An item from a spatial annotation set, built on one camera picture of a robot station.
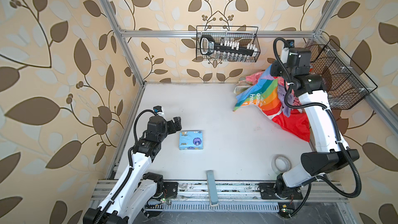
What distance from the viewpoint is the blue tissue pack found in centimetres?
86

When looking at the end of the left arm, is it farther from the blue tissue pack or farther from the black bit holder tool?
the black bit holder tool

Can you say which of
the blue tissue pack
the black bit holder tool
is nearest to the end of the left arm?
the blue tissue pack
